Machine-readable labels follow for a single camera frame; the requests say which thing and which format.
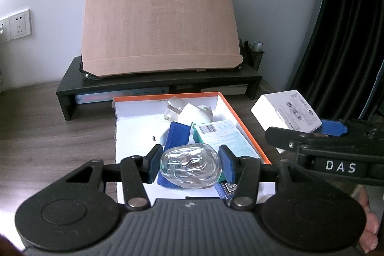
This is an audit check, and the black curtain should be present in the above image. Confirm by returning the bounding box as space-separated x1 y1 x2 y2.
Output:
288 0 384 127

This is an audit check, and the small white barcode box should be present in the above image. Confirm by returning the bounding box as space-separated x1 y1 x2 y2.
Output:
250 90 323 155

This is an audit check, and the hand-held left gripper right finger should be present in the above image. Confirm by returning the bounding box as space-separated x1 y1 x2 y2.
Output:
218 144 319 211

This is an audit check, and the teal white-label box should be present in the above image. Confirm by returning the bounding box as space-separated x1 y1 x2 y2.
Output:
191 120 261 183

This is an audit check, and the person's right hand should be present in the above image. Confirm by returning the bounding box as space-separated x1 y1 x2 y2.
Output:
358 186 380 255

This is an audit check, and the playing card box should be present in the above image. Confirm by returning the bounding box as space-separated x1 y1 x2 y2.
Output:
214 180 240 200

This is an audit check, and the clear glass bottle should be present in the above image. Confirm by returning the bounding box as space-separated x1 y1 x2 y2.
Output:
160 143 223 190

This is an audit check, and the orange white cardboard box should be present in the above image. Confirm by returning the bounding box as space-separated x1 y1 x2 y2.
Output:
112 91 272 205

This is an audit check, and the black monitor riser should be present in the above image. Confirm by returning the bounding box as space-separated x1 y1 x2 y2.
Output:
55 56 263 121

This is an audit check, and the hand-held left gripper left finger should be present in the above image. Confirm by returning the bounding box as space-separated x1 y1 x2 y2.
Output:
57 144 163 211

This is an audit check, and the black pen holder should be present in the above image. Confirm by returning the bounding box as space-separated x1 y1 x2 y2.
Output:
239 39 266 71

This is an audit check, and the white square charger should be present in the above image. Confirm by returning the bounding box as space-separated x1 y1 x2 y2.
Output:
136 121 168 149

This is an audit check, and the white wall socket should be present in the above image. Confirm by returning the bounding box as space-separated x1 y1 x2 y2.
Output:
8 8 32 41
0 17 11 43

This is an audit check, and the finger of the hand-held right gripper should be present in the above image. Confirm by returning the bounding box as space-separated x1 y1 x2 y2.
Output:
314 118 384 137
265 126 319 155

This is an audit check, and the white plug green button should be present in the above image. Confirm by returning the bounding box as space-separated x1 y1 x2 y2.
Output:
179 102 214 128

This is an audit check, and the wooden book stand board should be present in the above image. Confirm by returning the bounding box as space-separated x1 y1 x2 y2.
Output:
81 0 243 78

